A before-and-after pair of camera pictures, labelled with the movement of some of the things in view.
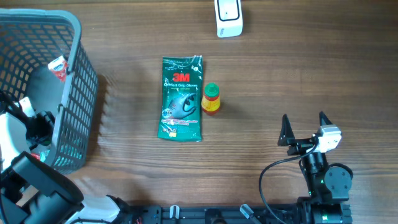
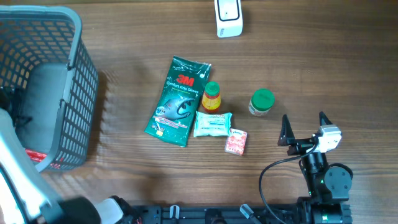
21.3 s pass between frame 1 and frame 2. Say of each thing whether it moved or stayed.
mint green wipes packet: moved
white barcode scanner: stayed
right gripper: stayed
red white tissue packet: moved
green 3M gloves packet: moved
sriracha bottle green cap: stayed
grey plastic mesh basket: stayed
